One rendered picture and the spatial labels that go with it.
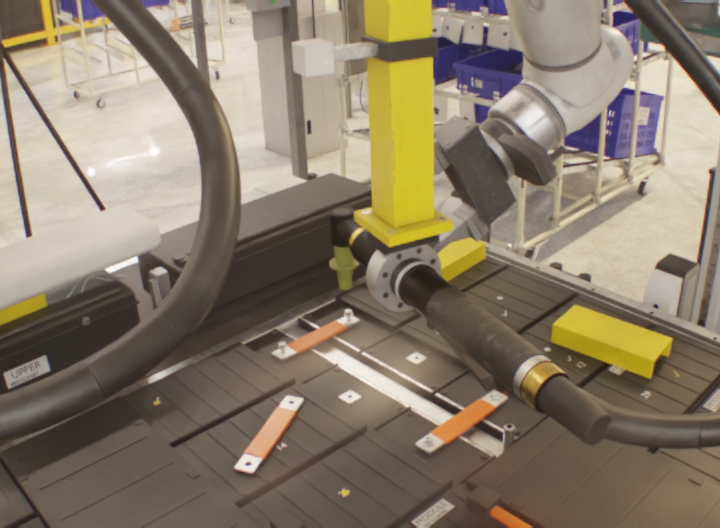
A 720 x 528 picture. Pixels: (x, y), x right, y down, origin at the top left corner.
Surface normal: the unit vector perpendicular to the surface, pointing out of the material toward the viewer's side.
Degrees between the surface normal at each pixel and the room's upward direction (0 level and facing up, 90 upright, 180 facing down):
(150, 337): 38
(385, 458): 0
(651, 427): 43
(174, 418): 0
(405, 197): 90
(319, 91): 90
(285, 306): 0
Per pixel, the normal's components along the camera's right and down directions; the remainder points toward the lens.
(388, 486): -0.04, -0.89
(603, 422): 0.44, 0.40
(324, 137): 0.67, 0.32
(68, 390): 0.26, -0.37
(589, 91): 0.36, 0.59
